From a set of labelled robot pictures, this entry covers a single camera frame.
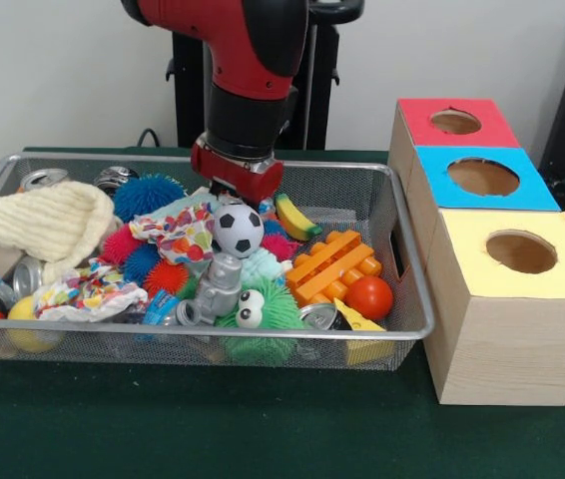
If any green fuzzy toy with eyes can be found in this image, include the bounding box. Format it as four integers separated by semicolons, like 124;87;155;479
215;278;305;366

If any orange plastic building block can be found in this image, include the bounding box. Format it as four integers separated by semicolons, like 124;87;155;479
285;231;383;306

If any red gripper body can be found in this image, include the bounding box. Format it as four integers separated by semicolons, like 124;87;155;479
190;136;285;207

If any wooden box with three holes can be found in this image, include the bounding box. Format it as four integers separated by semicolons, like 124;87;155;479
387;97;565;407

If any red ball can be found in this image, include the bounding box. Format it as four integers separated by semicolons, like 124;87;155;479
345;276;394;321

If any crushed silver can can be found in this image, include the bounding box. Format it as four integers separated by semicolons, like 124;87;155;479
19;168;73;193

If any black and white soccer ball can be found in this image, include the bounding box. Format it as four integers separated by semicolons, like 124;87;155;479
211;205;265;259

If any yellow banana toy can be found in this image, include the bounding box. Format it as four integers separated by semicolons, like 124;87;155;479
275;195;322;241

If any blue spiky ball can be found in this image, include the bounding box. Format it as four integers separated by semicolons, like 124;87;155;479
113;174;187;224

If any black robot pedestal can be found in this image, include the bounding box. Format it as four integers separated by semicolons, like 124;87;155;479
156;0;365;151

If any yellow cheese wedge toy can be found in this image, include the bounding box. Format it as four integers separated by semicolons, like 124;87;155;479
332;297;395;365

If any cream waffle cloth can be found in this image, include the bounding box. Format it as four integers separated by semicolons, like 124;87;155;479
0;181;122;282

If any wire mesh bin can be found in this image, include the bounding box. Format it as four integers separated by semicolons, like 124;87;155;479
0;152;436;373

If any black cable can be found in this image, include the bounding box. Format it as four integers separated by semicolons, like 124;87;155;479
137;127;164;150

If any grey robot toy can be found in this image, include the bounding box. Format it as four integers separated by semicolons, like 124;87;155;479
176;252;248;328

